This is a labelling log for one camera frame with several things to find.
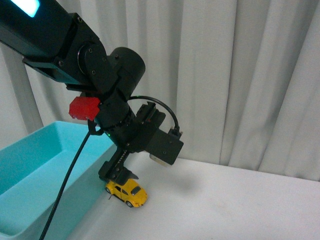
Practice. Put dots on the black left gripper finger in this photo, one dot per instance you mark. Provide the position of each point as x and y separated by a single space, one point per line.
125 175

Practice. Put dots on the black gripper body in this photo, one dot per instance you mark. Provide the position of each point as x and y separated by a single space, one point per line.
132 136

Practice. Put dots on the yellow beetle toy car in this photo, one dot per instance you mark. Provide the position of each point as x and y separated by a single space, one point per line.
131 193

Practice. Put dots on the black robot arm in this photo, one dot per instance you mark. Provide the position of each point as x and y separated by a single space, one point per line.
61 46

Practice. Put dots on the red plastic clip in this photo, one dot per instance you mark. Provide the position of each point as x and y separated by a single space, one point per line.
84 108

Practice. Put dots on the turquoise plastic storage bin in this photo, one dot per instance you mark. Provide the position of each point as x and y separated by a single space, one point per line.
32 171

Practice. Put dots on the grey pleated curtain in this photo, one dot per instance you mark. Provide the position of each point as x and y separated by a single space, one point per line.
242 76

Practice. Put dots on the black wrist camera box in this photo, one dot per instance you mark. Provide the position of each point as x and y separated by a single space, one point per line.
165 147

